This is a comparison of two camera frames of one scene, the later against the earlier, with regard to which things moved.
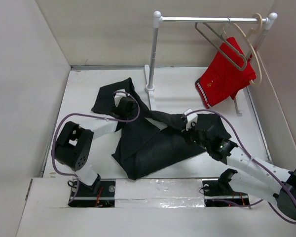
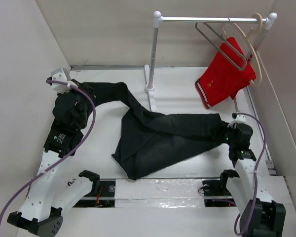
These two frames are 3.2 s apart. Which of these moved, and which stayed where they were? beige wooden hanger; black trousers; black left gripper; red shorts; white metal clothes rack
Moved: black left gripper; black trousers
Stayed: white metal clothes rack; red shorts; beige wooden hanger
